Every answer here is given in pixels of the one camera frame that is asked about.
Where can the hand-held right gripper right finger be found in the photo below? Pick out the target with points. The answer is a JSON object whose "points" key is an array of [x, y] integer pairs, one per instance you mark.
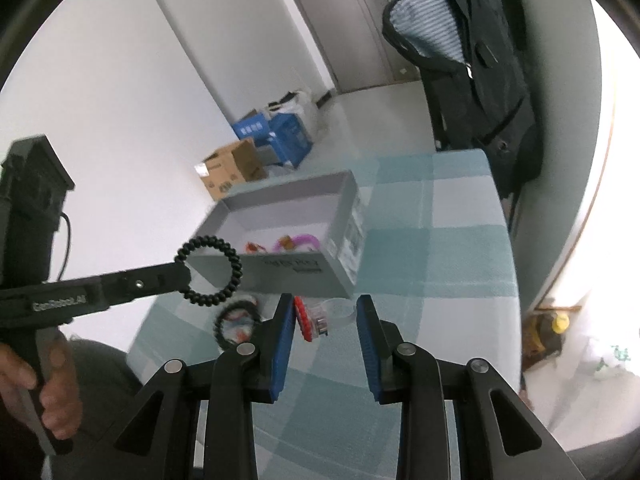
{"points": [[371, 355]]}

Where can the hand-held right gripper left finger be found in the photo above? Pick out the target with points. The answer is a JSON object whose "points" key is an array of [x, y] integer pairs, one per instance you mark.
{"points": [[280, 350]]}

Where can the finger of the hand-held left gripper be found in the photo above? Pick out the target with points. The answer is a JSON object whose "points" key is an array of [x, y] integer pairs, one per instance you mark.
{"points": [[145, 282]]}

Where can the grey cardboard box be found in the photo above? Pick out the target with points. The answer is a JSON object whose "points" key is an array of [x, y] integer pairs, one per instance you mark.
{"points": [[285, 272]]}

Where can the person's left hand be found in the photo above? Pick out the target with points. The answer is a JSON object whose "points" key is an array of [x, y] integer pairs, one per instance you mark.
{"points": [[62, 400]]}

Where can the red beaded accessory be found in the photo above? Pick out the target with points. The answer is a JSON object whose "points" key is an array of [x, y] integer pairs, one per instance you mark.
{"points": [[301, 317]]}

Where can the orange red hair accessory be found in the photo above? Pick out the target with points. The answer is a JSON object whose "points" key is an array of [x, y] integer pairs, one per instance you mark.
{"points": [[254, 247]]}

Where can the teal checked tablecloth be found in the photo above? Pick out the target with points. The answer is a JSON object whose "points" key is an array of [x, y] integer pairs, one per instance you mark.
{"points": [[440, 260]]}

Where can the person's grey trousers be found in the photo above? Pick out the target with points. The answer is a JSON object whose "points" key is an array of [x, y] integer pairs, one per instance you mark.
{"points": [[105, 400]]}

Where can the brown cardboard box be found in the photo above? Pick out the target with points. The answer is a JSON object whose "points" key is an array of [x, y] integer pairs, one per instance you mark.
{"points": [[230, 170]]}

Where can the yellow object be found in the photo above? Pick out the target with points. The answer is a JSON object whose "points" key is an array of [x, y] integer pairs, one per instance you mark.
{"points": [[547, 330]]}

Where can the blue box with white print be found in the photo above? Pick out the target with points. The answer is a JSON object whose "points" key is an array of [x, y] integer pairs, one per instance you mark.
{"points": [[252, 126]]}

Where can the large blue box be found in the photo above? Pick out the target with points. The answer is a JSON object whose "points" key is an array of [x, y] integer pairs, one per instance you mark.
{"points": [[290, 137]]}

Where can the white plastic bags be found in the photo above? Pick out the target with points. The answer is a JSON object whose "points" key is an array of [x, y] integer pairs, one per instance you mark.
{"points": [[300, 107]]}

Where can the black hanging backpack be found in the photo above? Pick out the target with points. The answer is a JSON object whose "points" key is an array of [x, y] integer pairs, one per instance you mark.
{"points": [[490, 85]]}

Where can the grey door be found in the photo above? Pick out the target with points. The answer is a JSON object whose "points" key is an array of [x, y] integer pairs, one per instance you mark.
{"points": [[350, 25]]}

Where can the striped shirt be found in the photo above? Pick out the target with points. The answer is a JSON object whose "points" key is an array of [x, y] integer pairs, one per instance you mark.
{"points": [[430, 25]]}

